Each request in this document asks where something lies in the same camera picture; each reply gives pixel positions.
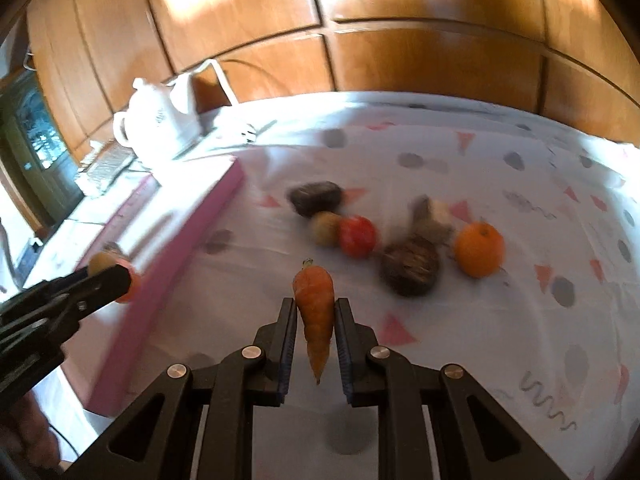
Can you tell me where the pink shallow box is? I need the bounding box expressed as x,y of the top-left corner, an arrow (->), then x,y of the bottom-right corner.
22,157 -> 246,417

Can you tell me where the silver textured object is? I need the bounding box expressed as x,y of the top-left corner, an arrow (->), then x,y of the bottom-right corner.
77,141 -> 134,194

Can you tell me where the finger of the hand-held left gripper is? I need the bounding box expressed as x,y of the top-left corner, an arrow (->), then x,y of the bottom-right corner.
50,263 -> 134,321

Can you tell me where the white power cable with plug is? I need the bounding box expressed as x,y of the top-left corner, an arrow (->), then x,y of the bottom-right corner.
192,58 -> 278,144

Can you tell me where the dark framed glass door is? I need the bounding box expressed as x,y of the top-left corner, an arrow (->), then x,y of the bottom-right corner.
0,67 -> 86,233

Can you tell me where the dark round patterned avocado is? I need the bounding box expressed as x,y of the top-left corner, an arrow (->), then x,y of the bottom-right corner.
378,236 -> 442,297

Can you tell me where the pale yellow round potato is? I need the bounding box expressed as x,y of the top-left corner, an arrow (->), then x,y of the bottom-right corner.
89,253 -> 118,277

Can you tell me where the orange with stem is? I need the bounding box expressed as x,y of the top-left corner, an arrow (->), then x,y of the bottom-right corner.
454,221 -> 507,279

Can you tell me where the orange without stem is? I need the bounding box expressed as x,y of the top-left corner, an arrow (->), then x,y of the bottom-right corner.
114,259 -> 142,304

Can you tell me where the white patterned tablecloth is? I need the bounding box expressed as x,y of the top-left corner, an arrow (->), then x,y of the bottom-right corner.
20,91 -> 640,480

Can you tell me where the red tomato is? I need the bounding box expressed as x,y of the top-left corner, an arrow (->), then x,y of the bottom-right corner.
339,215 -> 379,259

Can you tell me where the yellowish brown kiwi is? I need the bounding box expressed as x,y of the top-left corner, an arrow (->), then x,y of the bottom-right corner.
309,211 -> 346,247

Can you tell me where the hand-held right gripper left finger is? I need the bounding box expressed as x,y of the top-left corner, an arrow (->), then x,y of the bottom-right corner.
65,297 -> 300,480

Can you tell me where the orange carrot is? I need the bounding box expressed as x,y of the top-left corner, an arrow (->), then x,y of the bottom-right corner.
292,258 -> 335,386

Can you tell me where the wooden panelled wardrobe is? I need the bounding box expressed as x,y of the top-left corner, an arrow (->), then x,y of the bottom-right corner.
25,0 -> 640,147

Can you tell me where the dark oblong avocado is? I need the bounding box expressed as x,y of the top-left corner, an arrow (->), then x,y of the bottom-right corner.
289,180 -> 346,218

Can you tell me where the white ceramic kettle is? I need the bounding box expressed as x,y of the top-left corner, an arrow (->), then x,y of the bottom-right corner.
112,72 -> 203,171

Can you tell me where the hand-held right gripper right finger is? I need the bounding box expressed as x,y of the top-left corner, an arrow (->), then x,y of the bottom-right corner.
333,297 -> 571,480

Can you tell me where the person's left hand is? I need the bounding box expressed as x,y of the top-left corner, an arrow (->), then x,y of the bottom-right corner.
7,392 -> 63,468

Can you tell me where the brown chunk with beige face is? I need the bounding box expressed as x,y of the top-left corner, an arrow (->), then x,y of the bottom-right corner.
409,196 -> 455,247

